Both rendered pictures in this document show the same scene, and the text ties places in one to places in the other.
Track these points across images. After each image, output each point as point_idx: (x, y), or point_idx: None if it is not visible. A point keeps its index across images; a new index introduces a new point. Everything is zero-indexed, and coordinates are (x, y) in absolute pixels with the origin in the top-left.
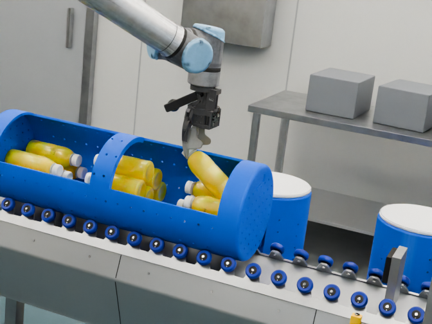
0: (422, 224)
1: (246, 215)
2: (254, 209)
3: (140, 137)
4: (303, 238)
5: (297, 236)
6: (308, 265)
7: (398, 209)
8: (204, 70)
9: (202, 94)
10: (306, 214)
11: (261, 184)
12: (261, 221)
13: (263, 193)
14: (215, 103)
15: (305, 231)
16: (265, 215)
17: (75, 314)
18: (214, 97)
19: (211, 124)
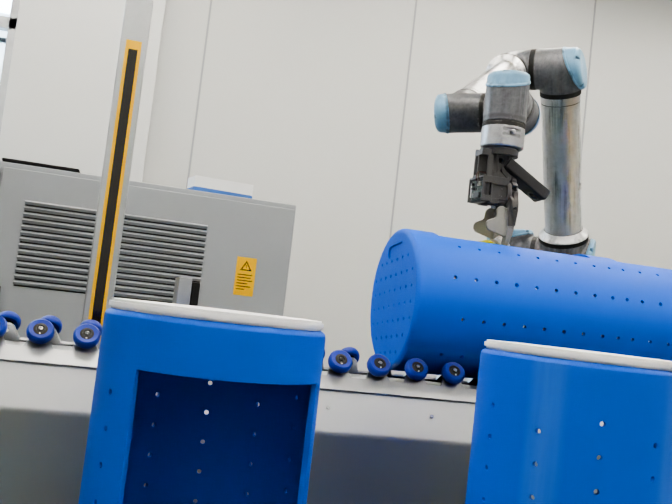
0: (205, 307)
1: (379, 288)
2: (389, 289)
3: (583, 255)
4: (477, 464)
5: (471, 445)
6: (325, 375)
7: (285, 317)
8: (435, 125)
9: (502, 162)
10: (482, 397)
11: (397, 256)
12: (398, 319)
13: (402, 273)
14: (479, 167)
15: (487, 454)
16: (403, 313)
17: None
18: (476, 159)
19: (471, 195)
